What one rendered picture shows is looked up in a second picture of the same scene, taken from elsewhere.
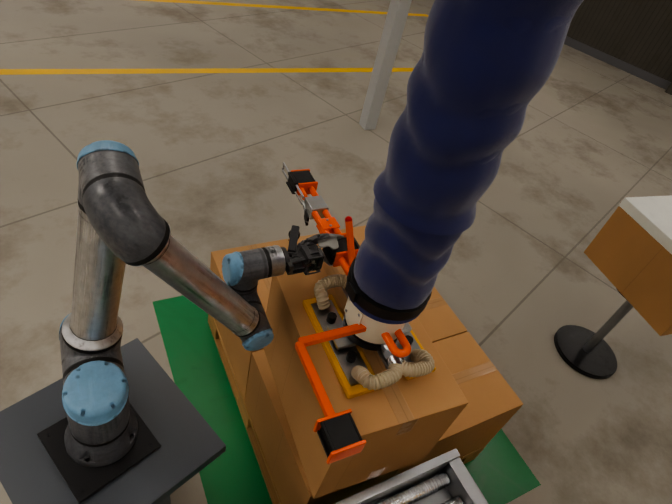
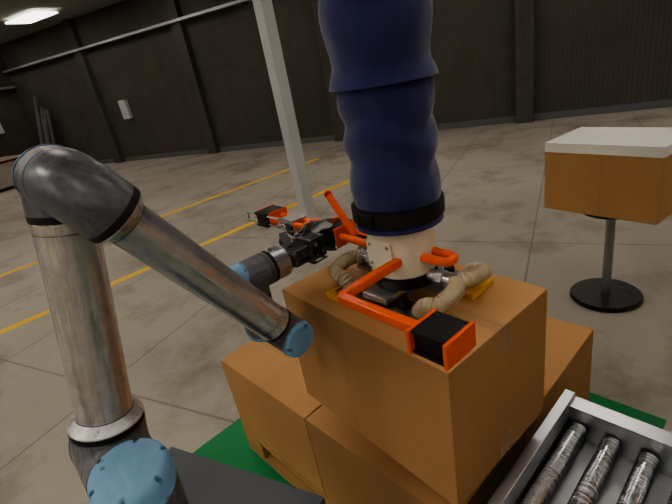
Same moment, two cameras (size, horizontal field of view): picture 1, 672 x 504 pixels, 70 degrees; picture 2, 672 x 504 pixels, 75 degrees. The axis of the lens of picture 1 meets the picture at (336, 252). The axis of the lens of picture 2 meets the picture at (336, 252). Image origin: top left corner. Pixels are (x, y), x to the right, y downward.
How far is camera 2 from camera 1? 0.56 m
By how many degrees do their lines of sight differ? 19
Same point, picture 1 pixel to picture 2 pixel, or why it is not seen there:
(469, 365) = not seen: hidden behind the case
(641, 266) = (597, 182)
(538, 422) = (616, 368)
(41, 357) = not seen: outside the picture
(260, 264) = (263, 262)
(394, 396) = (471, 316)
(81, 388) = (111, 478)
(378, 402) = not seen: hidden behind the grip
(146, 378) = (198, 478)
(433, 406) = (516, 305)
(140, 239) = (104, 191)
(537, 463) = (646, 403)
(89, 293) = (80, 346)
